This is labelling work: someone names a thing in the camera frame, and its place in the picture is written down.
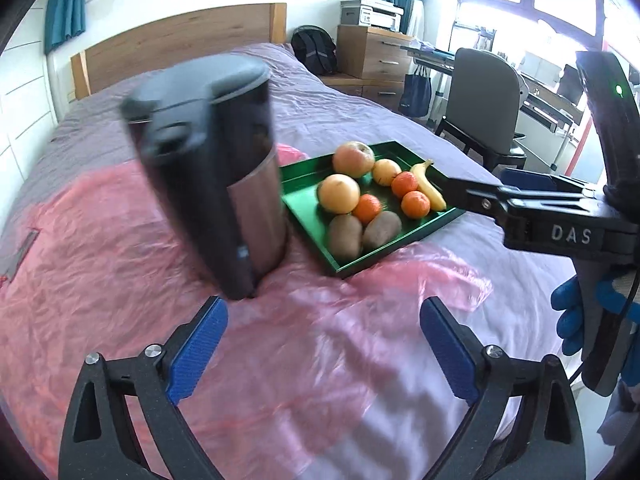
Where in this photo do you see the black backpack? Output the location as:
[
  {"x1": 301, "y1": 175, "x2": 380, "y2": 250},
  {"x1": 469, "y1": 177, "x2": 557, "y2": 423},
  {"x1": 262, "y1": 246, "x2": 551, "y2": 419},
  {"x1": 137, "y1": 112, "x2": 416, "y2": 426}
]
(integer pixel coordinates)
[{"x1": 290, "y1": 25, "x2": 338, "y2": 78}]

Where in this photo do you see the white wardrobe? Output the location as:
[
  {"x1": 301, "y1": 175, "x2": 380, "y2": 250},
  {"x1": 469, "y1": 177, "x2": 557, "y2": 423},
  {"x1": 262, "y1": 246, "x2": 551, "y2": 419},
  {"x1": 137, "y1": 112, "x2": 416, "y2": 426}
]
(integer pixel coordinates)
[{"x1": 0, "y1": 50, "x2": 58, "y2": 196}]

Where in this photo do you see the yellow banana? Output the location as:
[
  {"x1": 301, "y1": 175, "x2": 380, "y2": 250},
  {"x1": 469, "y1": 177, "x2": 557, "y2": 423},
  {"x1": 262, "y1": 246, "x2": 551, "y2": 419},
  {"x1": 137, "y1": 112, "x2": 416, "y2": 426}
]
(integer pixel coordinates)
[{"x1": 410, "y1": 159, "x2": 447, "y2": 212}]

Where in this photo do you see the wooden headboard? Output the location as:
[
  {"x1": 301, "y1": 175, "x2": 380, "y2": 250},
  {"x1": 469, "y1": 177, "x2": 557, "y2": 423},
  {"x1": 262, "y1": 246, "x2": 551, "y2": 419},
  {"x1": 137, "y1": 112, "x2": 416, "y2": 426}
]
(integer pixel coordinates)
[{"x1": 70, "y1": 2, "x2": 288, "y2": 101}]

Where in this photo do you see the large yellow apple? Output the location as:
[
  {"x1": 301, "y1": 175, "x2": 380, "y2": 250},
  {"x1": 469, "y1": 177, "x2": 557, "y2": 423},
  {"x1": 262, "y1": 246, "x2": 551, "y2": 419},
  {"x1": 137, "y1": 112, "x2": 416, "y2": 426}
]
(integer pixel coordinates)
[{"x1": 332, "y1": 141, "x2": 376, "y2": 179}]

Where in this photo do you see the dark blue bag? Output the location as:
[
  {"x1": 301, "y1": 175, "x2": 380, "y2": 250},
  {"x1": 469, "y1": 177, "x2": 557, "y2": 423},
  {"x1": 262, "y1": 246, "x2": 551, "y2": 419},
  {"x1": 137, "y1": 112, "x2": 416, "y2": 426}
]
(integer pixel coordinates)
[{"x1": 400, "y1": 62, "x2": 432, "y2": 117}]

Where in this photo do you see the person's right hand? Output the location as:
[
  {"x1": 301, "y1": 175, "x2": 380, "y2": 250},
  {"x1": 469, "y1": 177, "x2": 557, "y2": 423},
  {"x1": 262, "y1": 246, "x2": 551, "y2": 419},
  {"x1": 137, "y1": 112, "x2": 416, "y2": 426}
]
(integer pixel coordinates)
[{"x1": 551, "y1": 276, "x2": 587, "y2": 357}]

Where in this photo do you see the small mandarin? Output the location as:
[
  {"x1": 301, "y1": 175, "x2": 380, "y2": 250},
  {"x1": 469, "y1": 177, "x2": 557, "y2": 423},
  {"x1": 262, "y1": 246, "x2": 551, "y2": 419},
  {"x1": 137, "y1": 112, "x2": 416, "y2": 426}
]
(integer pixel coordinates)
[{"x1": 354, "y1": 194, "x2": 383, "y2": 226}]

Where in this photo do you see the mandarin with green stem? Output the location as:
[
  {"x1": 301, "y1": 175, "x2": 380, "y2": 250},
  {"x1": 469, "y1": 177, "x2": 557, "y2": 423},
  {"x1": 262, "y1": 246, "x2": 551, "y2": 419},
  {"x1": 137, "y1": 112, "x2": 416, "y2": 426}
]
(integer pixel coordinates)
[{"x1": 401, "y1": 190, "x2": 431, "y2": 219}]

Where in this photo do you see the green tray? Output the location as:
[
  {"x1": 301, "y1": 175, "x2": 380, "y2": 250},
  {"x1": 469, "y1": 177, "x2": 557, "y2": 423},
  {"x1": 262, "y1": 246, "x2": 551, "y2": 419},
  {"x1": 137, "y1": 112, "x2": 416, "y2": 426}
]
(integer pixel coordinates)
[{"x1": 279, "y1": 140, "x2": 467, "y2": 280}]

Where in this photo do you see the pale yellow orange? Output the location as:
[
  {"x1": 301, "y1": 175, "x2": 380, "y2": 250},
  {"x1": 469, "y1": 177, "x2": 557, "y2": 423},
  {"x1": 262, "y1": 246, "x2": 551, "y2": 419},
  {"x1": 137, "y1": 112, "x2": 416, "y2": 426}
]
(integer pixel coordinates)
[{"x1": 318, "y1": 174, "x2": 361, "y2": 216}]

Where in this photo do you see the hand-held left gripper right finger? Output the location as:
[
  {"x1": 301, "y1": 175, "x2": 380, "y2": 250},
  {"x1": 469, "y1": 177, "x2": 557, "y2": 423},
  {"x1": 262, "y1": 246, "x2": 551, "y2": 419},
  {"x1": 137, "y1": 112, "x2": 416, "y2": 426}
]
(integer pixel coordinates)
[{"x1": 419, "y1": 296, "x2": 587, "y2": 480}]

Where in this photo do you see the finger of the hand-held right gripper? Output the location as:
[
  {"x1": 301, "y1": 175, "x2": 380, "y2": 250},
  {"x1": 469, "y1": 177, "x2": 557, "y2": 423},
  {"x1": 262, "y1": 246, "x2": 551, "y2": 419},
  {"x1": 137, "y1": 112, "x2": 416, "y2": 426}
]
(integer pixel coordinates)
[
  {"x1": 441, "y1": 175, "x2": 512, "y2": 222},
  {"x1": 500, "y1": 168, "x2": 599, "y2": 200}
]

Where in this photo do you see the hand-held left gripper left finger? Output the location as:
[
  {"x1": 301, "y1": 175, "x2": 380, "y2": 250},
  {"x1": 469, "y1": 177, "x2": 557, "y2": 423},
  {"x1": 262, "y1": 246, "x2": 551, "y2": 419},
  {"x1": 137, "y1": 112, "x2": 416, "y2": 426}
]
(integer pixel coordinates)
[{"x1": 59, "y1": 296, "x2": 230, "y2": 480}]

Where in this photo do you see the orange mandarin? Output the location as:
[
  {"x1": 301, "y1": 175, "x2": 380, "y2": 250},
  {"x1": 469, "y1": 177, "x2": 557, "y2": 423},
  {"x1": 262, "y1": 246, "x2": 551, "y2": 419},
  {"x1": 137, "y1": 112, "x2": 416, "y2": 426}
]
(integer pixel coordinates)
[{"x1": 391, "y1": 171, "x2": 419, "y2": 198}]

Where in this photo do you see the wooden drawer cabinet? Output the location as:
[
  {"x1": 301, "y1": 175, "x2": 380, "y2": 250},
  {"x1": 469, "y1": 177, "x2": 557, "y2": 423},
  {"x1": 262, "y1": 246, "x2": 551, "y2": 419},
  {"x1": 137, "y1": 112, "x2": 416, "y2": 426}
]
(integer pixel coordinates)
[{"x1": 320, "y1": 25, "x2": 416, "y2": 111}]

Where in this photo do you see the grey office chair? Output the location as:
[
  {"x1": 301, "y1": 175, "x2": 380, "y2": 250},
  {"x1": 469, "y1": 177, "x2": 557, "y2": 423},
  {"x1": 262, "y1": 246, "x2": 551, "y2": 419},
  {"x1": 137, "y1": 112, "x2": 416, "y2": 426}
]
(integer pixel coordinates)
[{"x1": 434, "y1": 47, "x2": 528, "y2": 171}]

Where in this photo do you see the brown kiwi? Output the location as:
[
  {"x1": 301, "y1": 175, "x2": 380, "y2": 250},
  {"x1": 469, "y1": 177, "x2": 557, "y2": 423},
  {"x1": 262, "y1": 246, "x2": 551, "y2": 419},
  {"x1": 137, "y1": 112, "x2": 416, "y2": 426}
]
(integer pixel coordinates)
[
  {"x1": 362, "y1": 210, "x2": 402, "y2": 255},
  {"x1": 328, "y1": 214, "x2": 363, "y2": 260}
]

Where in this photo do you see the pink plastic sheet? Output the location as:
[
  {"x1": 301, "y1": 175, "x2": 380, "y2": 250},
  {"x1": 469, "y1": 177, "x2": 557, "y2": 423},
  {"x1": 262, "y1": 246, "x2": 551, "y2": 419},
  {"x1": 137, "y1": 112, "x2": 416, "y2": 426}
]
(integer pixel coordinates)
[{"x1": 0, "y1": 142, "x2": 493, "y2": 480}]

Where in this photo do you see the white printer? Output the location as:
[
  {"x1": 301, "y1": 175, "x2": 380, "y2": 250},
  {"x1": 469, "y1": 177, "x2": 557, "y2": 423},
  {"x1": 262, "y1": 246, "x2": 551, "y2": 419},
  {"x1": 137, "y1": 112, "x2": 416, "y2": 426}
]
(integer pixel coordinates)
[{"x1": 340, "y1": 0, "x2": 405, "y2": 31}]

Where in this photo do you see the spotted yellow apple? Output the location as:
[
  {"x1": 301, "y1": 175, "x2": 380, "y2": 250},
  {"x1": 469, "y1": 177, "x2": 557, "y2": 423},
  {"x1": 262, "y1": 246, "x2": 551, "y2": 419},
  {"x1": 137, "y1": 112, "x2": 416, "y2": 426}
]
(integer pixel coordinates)
[{"x1": 372, "y1": 158, "x2": 402, "y2": 187}]

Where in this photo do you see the grey desk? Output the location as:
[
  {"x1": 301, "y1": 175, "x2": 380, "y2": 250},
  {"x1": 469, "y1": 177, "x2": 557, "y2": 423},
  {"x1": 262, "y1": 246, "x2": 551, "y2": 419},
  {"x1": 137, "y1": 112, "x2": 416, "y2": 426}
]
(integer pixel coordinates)
[{"x1": 407, "y1": 42, "x2": 588, "y2": 171}]

